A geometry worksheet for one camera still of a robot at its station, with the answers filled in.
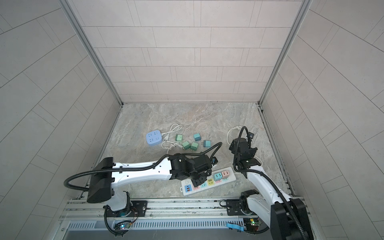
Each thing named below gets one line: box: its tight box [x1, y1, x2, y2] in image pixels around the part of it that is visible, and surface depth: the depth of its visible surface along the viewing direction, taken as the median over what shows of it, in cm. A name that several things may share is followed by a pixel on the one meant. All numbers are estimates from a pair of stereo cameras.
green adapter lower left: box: [182, 141, 190, 150], surface depth 93 cm
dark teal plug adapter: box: [203, 140, 212, 148], surface depth 94 cm
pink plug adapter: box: [221, 170, 230, 179], surface depth 77 cm
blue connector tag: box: [226, 222, 244, 232], surface depth 67 cm
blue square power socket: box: [146, 130, 163, 147], surface depth 96 cm
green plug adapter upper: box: [175, 134, 183, 142], surface depth 97 cm
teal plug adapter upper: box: [193, 133, 202, 142], surface depth 98 cm
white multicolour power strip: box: [180, 166, 237, 196], surface depth 78 cm
